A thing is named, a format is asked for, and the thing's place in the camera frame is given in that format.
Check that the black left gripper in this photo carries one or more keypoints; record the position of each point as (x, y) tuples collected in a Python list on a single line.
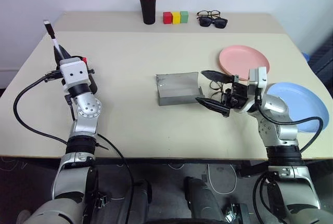
[(92, 84)]

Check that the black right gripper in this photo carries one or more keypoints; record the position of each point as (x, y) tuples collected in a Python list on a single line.
[(238, 94)]

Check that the thin dark-framed glasses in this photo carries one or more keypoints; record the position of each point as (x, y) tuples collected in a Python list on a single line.
[(216, 89)]

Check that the black and white marker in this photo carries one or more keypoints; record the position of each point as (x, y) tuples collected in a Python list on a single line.
[(51, 32)]

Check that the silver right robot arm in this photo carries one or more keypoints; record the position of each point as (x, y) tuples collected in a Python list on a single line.
[(279, 130)]

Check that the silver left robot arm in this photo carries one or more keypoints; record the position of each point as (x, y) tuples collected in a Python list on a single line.
[(83, 107)]

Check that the brown-framed clear glasses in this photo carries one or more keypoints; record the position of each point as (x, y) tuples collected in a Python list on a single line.
[(208, 13)]

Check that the black pen cup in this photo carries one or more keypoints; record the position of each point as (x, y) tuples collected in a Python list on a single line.
[(148, 11)]

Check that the pink plate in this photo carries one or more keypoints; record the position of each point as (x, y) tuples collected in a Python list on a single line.
[(240, 59)]

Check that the black sunglasses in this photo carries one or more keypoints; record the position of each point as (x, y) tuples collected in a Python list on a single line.
[(214, 22)]

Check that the green block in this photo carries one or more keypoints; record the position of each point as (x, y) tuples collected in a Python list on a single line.
[(184, 16)]

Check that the yellow block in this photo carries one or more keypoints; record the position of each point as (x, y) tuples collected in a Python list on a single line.
[(176, 17)]

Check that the red block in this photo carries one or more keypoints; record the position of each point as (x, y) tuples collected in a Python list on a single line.
[(167, 17)]

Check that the blue plate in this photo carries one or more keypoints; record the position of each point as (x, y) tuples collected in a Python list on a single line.
[(301, 104)]

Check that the blue round object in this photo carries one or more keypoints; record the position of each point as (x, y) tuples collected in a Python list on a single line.
[(306, 56)]

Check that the dark rounded shape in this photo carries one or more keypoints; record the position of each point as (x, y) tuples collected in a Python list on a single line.
[(203, 200), (141, 203)]

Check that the dark furniture piece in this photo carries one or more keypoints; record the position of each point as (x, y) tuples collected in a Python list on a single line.
[(322, 60)]

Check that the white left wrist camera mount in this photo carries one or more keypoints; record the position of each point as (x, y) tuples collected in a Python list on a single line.
[(72, 72)]

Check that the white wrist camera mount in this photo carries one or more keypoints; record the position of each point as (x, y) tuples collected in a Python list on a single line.
[(257, 79), (72, 72)]

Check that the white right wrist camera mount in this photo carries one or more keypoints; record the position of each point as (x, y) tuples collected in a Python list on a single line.
[(257, 79)]

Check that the black table support bracket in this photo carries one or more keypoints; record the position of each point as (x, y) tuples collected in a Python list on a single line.
[(251, 168)]

